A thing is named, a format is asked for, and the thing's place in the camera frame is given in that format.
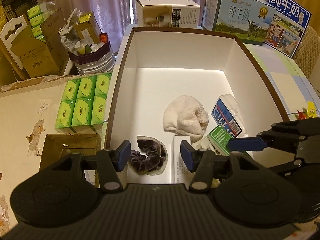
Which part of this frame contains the yellow snack packet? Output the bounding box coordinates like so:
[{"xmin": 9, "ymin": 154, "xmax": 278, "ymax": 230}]
[{"xmin": 295, "ymin": 101, "xmax": 318, "ymax": 120}]

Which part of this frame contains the white long medicine box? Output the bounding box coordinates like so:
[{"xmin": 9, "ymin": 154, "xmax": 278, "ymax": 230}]
[{"xmin": 171, "ymin": 135, "xmax": 194, "ymax": 189}]

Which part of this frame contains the green medicine box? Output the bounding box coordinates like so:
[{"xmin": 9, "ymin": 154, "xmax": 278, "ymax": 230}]
[{"xmin": 207, "ymin": 126, "xmax": 233, "ymax": 156}]

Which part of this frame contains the dark velvet scrunchie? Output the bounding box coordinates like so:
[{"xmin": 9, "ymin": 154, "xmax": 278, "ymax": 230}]
[{"xmin": 128, "ymin": 136, "xmax": 168, "ymax": 176}]

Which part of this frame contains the white knitted cloth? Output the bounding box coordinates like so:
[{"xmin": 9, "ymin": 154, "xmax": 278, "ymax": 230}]
[{"xmin": 163, "ymin": 95, "xmax": 209, "ymax": 142}]

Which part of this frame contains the clear plastic case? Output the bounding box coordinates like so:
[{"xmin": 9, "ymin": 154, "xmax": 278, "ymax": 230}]
[{"xmin": 211, "ymin": 94, "xmax": 246, "ymax": 138}]

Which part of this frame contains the checkered bed sheet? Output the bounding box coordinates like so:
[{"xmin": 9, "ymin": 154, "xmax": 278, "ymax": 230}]
[{"xmin": 246, "ymin": 44, "xmax": 319, "ymax": 121}]

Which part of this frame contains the small brown cardboard box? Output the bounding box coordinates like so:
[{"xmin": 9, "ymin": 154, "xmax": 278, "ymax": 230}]
[{"xmin": 39, "ymin": 133, "xmax": 101, "ymax": 171}]

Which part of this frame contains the green tissue pack bundle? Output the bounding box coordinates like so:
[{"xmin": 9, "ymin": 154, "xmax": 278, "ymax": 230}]
[{"xmin": 55, "ymin": 72, "xmax": 112, "ymax": 133}]

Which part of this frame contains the brown storage box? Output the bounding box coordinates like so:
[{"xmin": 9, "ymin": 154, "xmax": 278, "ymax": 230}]
[{"xmin": 104, "ymin": 26, "xmax": 291, "ymax": 189}]

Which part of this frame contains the quilted beige chair cover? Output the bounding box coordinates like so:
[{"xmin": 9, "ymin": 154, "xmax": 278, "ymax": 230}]
[{"xmin": 293, "ymin": 26, "xmax": 319, "ymax": 78}]

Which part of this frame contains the dark blue milk carton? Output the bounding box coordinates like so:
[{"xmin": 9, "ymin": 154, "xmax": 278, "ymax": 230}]
[{"xmin": 264, "ymin": 0, "xmax": 312, "ymax": 58}]

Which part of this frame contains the dark bowl of clutter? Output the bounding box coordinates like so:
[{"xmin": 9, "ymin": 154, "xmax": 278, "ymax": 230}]
[{"xmin": 59, "ymin": 8, "xmax": 116, "ymax": 75}]

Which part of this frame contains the cardboard tissue carton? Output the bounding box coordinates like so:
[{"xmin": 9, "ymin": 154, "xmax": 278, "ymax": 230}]
[{"xmin": 1, "ymin": 8, "xmax": 69, "ymax": 78}]

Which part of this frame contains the light blue milk carton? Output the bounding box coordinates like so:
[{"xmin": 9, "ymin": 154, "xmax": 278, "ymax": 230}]
[{"xmin": 201, "ymin": 0, "xmax": 276, "ymax": 45}]

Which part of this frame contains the white product box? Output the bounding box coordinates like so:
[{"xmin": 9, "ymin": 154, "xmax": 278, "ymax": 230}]
[{"xmin": 136, "ymin": 0, "xmax": 201, "ymax": 28}]

